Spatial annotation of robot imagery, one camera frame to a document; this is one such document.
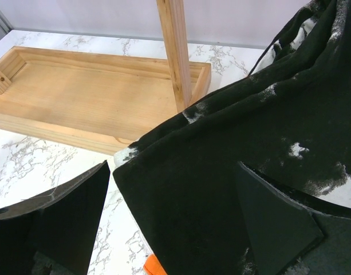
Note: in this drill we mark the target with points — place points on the orange white-speckled trousers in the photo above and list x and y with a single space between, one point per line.
152 266

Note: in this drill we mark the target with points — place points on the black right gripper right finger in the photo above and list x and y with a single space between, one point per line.
290 230

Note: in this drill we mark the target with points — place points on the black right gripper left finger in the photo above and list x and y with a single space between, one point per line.
54 232

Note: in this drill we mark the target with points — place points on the wooden clothes rack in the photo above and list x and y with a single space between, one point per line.
100 102

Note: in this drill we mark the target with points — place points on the black white-speckled trousers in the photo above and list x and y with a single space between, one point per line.
289 119

